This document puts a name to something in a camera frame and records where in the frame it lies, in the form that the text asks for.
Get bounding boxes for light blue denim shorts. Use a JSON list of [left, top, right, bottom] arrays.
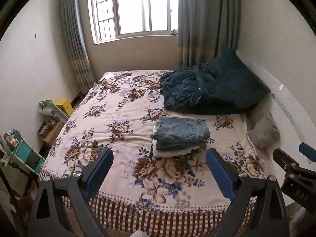
[[152, 117, 211, 151]]

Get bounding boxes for white headboard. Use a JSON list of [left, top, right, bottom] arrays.
[[236, 51, 315, 169]]

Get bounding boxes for grey fluffy pillow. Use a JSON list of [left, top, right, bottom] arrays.
[[246, 100, 280, 151]]

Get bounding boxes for dark clothes pile on floor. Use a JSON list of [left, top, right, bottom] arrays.
[[1, 186, 38, 236]]

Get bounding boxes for brown cardboard box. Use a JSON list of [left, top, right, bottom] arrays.
[[38, 121, 64, 147]]

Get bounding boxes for teal storage rack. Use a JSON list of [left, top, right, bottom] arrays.
[[3, 129, 46, 176]]

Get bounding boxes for floral bed blanket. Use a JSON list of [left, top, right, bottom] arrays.
[[38, 69, 267, 237]]

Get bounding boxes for yellow box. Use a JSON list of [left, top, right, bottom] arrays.
[[55, 99, 74, 117]]

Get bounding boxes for folded white garment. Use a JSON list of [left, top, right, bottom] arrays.
[[151, 124, 211, 157]]

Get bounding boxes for dark teal pillow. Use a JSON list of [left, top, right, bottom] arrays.
[[196, 49, 271, 115]]

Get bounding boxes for grey striped left curtain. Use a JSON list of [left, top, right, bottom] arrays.
[[61, 0, 95, 95]]

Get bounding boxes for grey right curtain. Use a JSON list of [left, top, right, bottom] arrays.
[[178, 0, 241, 69]]

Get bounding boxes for window with white frame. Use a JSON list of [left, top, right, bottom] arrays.
[[88, 0, 178, 44]]

